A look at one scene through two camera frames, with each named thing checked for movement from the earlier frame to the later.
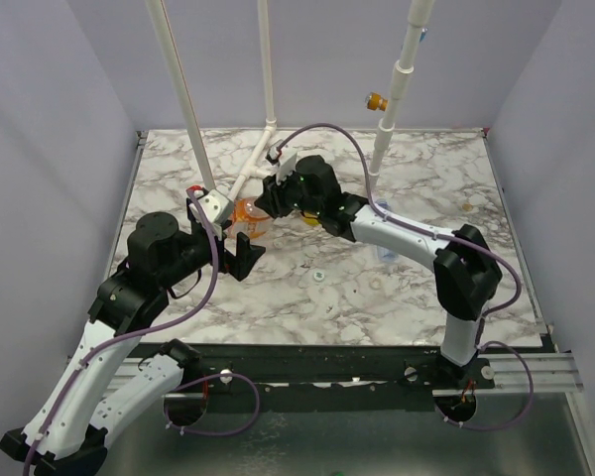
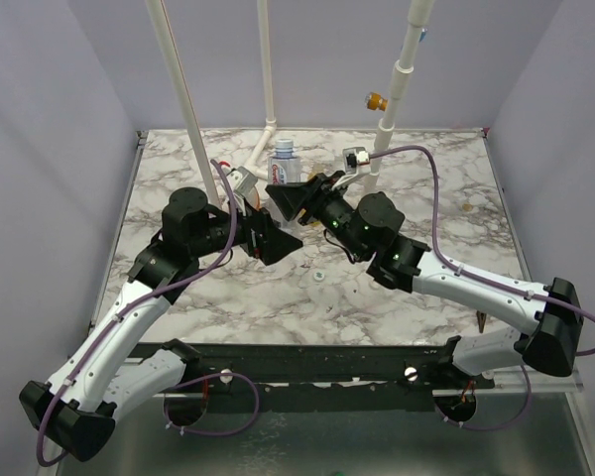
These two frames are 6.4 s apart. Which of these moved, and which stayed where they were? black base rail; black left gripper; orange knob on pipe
Moved: black left gripper
Stayed: black base rail; orange knob on pipe
